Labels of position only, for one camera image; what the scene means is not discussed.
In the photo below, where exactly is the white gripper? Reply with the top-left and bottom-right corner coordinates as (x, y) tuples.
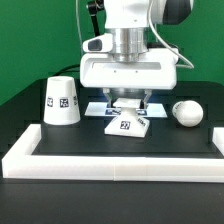
(80, 34), (177, 109)

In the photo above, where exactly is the white lamp base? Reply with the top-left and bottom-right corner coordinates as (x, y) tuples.
(104, 98), (150, 138)

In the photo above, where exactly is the white lamp bulb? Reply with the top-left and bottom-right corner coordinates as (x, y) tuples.
(172, 100), (204, 127)

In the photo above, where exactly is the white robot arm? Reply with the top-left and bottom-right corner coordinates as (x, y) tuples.
(80, 0), (194, 107)

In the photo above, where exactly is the white lamp shade cone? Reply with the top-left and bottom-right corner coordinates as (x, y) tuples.
(44, 76), (80, 125)

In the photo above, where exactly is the white sheet with markers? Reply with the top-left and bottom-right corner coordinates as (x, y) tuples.
(85, 102), (167, 118)

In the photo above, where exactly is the white U-shaped fence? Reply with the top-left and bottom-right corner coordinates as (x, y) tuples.
(2, 124), (224, 183)

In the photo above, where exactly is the white hanging cable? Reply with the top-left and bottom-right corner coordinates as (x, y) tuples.
(75, 0), (86, 58)

